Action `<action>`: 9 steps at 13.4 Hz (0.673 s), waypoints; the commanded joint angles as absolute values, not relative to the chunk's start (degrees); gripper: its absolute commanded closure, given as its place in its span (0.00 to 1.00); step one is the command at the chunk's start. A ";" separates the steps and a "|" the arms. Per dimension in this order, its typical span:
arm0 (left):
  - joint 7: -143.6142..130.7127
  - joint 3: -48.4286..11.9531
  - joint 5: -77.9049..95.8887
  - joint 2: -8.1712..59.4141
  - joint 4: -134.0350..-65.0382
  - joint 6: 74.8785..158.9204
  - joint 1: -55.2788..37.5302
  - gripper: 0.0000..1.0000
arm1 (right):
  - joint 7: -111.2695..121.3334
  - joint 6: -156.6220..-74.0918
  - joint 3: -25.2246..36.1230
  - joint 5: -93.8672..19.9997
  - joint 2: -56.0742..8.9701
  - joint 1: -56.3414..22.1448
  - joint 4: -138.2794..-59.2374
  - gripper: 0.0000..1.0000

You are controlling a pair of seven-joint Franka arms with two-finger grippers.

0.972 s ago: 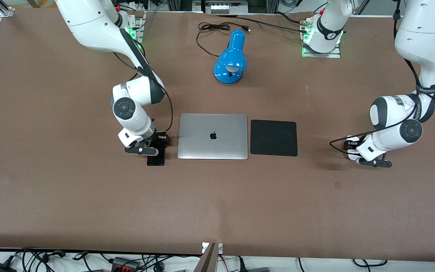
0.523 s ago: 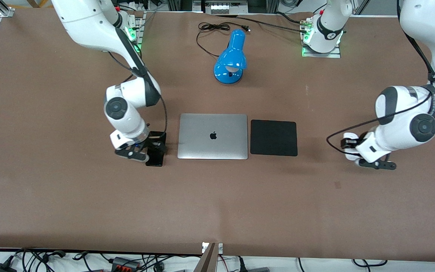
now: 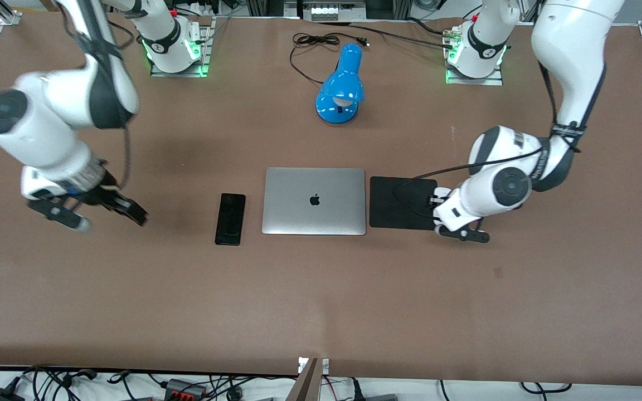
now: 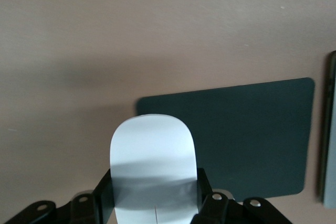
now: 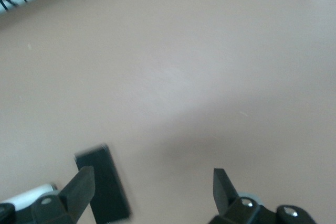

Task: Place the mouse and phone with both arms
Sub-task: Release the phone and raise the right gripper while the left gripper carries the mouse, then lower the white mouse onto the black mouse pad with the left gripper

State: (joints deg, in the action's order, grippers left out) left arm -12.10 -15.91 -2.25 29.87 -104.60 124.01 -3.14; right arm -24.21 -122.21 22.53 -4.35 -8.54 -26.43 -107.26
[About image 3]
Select black looped floor cable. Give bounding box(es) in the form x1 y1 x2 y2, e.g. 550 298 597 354
518 380 573 395

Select white power strip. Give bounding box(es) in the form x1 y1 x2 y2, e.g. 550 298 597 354
309 3 367 23

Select black orange connector box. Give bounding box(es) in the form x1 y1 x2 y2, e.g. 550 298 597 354
164 378 208 401

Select aluminium post with bracket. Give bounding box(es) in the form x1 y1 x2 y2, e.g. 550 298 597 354
285 356 330 401

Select silver laptop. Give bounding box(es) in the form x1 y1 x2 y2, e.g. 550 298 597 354
261 168 367 236

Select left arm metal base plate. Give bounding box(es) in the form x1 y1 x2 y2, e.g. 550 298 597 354
444 25 504 86

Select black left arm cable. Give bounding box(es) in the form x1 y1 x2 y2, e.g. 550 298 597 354
392 58 607 219

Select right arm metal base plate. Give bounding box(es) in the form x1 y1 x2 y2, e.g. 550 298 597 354
149 17 211 78

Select black mouse pad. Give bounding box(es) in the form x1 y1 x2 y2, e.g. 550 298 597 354
369 176 440 232

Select black smartphone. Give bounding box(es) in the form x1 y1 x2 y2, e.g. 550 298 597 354
215 193 246 246

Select blue desk lamp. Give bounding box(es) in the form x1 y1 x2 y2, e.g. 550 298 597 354
315 43 366 125

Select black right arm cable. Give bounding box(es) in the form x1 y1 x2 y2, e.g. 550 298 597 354
60 0 133 191

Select black cable to arm base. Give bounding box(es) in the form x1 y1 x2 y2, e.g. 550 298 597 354
318 21 456 51

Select black lamp power cable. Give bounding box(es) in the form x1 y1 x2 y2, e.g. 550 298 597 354
289 32 370 86

